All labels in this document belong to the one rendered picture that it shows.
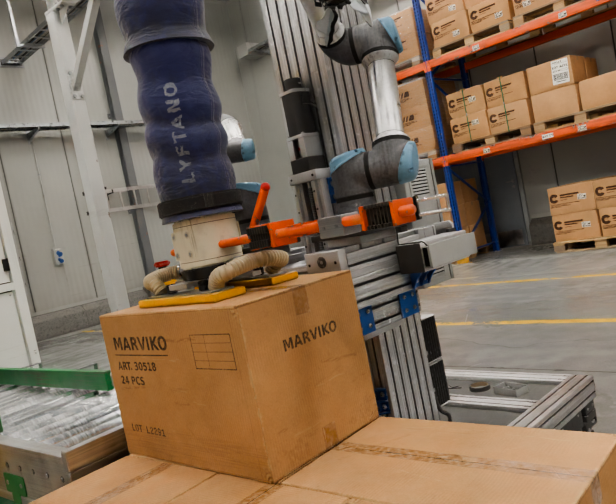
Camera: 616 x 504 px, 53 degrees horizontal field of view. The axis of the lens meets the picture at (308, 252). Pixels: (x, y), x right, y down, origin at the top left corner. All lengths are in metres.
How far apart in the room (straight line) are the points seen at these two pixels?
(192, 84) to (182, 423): 0.85
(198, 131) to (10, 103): 10.16
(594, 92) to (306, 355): 7.35
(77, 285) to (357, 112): 9.67
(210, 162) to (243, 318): 0.46
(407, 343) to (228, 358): 0.99
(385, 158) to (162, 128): 0.64
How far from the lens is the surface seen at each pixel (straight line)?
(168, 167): 1.61
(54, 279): 11.37
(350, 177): 1.85
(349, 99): 2.18
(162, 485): 1.60
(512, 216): 10.43
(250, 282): 1.65
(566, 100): 8.66
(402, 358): 2.23
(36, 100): 11.88
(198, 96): 1.63
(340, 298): 1.57
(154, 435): 1.75
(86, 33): 5.20
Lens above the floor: 1.09
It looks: 3 degrees down
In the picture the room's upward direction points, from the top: 11 degrees counter-clockwise
